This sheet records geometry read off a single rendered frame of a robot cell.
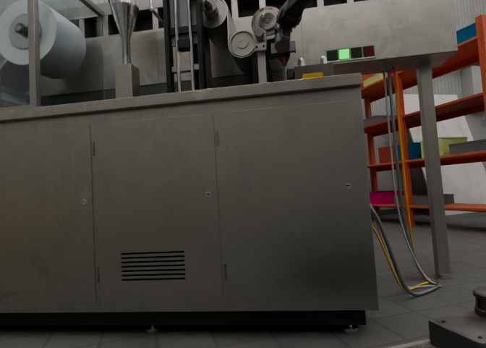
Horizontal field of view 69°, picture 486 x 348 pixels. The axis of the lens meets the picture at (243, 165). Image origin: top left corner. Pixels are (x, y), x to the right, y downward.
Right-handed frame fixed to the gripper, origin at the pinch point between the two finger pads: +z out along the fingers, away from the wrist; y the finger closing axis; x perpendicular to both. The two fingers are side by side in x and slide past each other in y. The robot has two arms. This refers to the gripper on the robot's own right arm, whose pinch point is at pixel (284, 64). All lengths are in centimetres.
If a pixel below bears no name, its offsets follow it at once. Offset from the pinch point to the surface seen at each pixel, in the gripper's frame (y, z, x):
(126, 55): -77, -2, 17
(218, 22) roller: -28.1, -12.3, 18.6
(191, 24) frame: -37.3, -20.4, 7.1
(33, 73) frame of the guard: -103, -21, -13
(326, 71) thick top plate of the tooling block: 17.0, -1.2, -9.2
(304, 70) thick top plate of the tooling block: 7.9, -2.1, -7.8
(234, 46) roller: -21.5, -6.4, 7.7
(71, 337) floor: -88, 31, -105
